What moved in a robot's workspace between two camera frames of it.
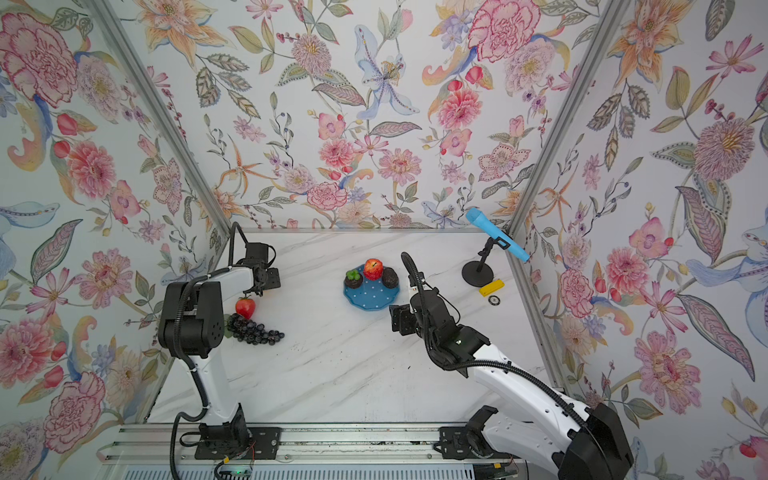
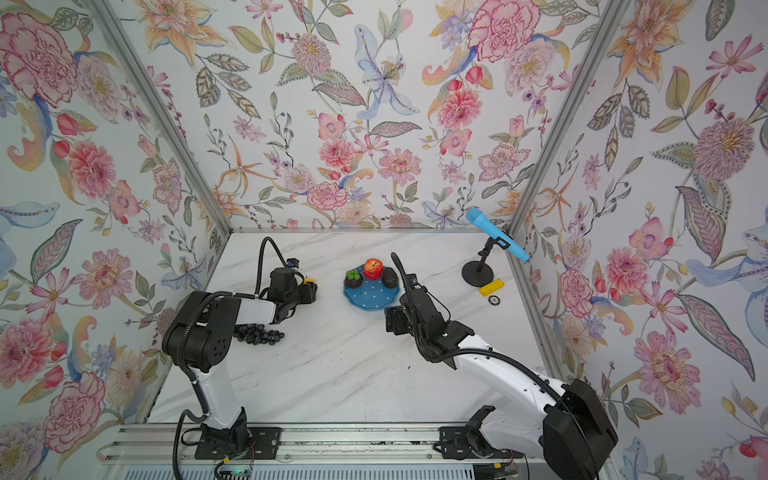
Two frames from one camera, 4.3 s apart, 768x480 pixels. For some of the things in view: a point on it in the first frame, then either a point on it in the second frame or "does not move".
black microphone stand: [479, 273] does not move
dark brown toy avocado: [390, 278] does not move
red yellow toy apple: [373, 269] does not move
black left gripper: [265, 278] to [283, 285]
